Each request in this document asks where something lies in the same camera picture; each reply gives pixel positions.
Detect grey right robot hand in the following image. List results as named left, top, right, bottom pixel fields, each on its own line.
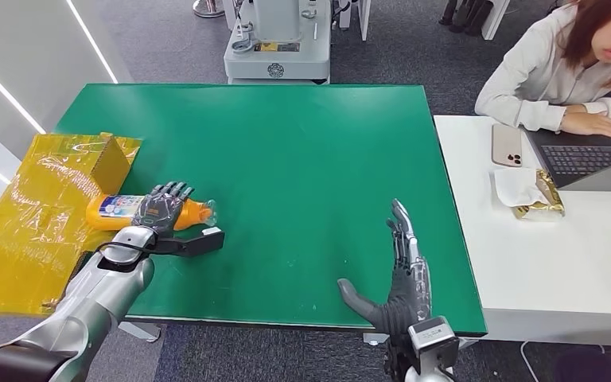
left=337, top=199, right=433, bottom=336

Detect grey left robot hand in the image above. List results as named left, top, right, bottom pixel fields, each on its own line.
left=131, top=181, right=196, bottom=236

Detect orange plastic bottle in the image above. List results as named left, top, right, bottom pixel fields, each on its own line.
left=84, top=193, right=217, bottom=232

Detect white table leg foot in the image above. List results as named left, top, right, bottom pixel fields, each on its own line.
left=118, top=322, right=162, bottom=344

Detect yellow taped cardboard box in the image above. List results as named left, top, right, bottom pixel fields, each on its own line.
left=0, top=132, right=143, bottom=318

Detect white paper napkin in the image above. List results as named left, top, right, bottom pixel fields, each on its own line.
left=493, top=167, right=547, bottom=209

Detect gold foil wrapper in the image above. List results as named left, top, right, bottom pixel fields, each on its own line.
left=512, top=169, right=566, bottom=221

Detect beige smartphone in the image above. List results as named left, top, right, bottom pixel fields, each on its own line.
left=491, top=123, right=523, bottom=169

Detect chrome stand base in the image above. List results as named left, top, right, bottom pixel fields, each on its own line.
left=193, top=0, right=227, bottom=18

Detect dark grey laptop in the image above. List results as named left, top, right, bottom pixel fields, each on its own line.
left=524, top=123, right=611, bottom=193

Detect person's hand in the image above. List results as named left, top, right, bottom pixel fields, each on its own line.
left=559, top=111, right=611, bottom=140

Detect person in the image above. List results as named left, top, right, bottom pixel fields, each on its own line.
left=474, top=0, right=611, bottom=140

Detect white furniture panel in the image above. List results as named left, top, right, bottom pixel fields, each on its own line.
left=338, top=0, right=372, bottom=42

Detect dark legs and shoes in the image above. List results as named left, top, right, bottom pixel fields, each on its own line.
left=438, top=0, right=494, bottom=37

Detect white desk leg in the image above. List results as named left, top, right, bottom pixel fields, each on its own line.
left=481, top=0, right=512, bottom=41

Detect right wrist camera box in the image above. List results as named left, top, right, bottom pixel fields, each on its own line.
left=407, top=316, right=461, bottom=372

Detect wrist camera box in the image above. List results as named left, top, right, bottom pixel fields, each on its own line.
left=407, top=316, right=461, bottom=372
left=150, top=226, right=226, bottom=259

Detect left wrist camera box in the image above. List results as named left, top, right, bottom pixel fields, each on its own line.
left=150, top=226, right=226, bottom=259

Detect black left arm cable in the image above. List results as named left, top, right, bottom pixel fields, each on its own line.
left=94, top=240, right=154, bottom=259

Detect white floor cable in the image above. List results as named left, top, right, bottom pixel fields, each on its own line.
left=519, top=341, right=541, bottom=382

